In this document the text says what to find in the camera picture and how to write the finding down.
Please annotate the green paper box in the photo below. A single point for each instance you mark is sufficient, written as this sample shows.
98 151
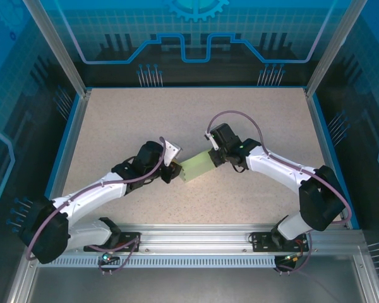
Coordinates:
197 165

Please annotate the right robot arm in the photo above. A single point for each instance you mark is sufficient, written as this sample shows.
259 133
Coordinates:
278 168

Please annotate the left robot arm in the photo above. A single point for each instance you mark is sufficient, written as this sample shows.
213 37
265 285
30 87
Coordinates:
88 195

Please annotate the grey metal tray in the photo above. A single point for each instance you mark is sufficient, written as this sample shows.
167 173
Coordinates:
192 284

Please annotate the gear print acrylic panel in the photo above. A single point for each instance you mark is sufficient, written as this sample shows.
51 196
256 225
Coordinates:
113 31

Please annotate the grid print acrylic panel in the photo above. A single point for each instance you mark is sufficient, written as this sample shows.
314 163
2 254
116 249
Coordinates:
372 110
6 126

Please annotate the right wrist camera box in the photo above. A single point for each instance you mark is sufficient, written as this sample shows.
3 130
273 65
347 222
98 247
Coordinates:
213 143

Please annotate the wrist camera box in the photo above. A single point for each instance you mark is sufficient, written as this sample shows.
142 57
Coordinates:
213 143
172 151

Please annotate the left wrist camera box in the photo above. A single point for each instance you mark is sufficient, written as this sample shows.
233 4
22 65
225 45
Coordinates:
172 151

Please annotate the aluminium mounting rail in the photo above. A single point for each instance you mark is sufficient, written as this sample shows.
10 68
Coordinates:
192 235

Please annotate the blue aluminium side rail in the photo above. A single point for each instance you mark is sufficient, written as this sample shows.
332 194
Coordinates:
66 148
328 142

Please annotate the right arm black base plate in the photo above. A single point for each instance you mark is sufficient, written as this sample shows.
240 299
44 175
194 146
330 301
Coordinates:
260 243

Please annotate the aluminium frame post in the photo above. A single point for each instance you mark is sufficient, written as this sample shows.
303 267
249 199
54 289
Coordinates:
331 47
60 50

